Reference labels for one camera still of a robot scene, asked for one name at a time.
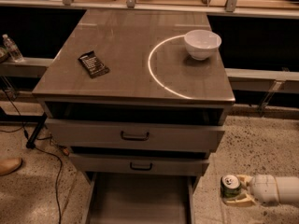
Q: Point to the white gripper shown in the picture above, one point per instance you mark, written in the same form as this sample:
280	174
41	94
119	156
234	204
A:
263	188

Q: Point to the green soda can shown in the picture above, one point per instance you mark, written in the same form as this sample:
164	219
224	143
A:
230	186

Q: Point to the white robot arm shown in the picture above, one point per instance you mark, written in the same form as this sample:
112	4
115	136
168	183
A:
288	190

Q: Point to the open bottom drawer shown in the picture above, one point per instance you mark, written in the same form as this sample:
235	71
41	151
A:
139	199

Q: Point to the grey drawer cabinet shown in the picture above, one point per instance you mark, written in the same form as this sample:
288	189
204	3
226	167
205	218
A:
151	78

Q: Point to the white ceramic bowl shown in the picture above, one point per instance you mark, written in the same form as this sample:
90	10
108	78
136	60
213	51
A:
201	44

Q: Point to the black snack bar wrapper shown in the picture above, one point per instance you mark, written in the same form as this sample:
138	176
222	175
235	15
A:
93	65

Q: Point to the black table leg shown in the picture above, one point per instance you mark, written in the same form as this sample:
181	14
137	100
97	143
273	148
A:
31	138

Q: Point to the tan shoe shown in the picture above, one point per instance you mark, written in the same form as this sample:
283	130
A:
7	166

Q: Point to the clear plastic water bottle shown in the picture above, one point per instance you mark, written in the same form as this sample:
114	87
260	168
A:
12	49

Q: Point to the middle drawer with handle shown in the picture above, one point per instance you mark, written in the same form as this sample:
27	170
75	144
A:
138	165

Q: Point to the drawer with handle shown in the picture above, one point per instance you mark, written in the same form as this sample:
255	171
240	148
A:
144	136
138	165

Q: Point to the top drawer with handle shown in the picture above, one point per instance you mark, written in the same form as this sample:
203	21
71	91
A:
144	136

